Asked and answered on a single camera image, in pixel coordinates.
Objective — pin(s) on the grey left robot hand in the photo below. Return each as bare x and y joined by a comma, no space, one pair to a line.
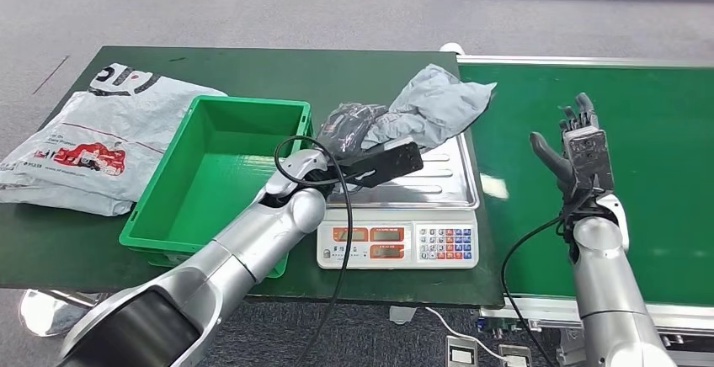
348,127

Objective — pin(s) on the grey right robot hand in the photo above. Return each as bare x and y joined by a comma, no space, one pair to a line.
549,161

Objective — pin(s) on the grey parcel bag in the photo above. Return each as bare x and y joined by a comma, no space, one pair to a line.
435,102

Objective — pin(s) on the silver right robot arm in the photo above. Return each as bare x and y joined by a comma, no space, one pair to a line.
605,286

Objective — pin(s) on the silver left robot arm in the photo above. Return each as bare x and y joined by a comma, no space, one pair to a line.
251,242

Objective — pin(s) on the green conveyor belt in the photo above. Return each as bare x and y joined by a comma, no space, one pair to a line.
658,214

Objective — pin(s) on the white conveyor roller cap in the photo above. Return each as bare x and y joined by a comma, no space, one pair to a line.
452,48

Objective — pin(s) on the grey floor socket box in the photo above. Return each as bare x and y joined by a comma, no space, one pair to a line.
513,356
461,353

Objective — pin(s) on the dark green table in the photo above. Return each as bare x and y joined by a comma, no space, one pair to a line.
334,74

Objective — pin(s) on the white scale with steel tray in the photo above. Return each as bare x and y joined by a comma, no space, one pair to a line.
390,242

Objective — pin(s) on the green plastic bin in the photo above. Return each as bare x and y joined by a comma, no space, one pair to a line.
223,158

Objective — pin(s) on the white table foot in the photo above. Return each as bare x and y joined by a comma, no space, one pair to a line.
401,314

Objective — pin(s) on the large white red-print mailer bag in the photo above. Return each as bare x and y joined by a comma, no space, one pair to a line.
111,130

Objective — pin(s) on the chrome round table base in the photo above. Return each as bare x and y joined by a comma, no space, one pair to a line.
56,311

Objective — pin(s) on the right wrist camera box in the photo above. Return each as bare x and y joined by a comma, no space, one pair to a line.
588,155

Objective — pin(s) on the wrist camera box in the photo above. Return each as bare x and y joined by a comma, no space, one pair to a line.
390,161
588,155

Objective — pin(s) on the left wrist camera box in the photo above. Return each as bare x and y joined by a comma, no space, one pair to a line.
390,161

